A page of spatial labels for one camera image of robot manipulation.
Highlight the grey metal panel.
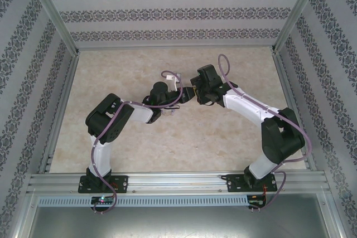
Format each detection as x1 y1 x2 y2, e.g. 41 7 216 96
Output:
27 206 334 238

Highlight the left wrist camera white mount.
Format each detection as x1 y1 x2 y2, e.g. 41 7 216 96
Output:
165 72 182 93

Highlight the thin aluminium wall rail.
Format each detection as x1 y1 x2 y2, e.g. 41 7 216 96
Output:
76 43 276 52

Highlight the aluminium side rail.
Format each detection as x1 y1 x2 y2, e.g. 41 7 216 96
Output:
272 52 317 172
37 52 81 174

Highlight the long aluminium mounting rail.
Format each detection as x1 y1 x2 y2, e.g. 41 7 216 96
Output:
26 172 329 196

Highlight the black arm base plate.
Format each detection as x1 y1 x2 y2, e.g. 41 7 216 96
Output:
78 175 129 194
225 173 278 193

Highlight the aluminium frame post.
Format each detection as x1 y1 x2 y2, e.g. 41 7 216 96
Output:
270 0 329 55
22 0 81 56

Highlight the grey slotted cable duct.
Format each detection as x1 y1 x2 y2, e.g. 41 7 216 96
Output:
37 195 249 207

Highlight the purple camera cable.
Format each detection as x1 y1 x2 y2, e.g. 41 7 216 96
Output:
91 70 184 214
218 53 312 211

